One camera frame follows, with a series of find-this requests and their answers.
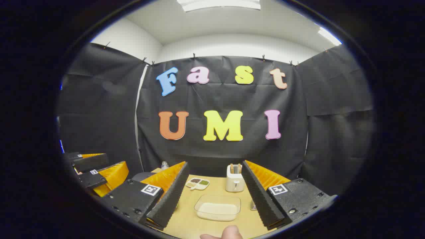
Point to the white rice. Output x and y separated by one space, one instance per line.
217 210

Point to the dark grey rice cooker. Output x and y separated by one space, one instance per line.
142 176

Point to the clear chopstick holder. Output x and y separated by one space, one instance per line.
253 206

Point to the white toaster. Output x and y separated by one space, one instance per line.
234 184

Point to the ceiling light panel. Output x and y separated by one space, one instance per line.
328 36

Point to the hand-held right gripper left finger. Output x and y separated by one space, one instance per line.
172 196

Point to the clear plastic rice container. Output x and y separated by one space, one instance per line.
217 200

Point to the black backdrop cloth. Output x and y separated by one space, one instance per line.
232 99

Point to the small water bottle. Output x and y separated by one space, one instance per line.
164 165

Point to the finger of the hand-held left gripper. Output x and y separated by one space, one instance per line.
91 162
113 176

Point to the white divided dish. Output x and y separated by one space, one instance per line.
197 183

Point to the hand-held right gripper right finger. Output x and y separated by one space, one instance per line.
259 196

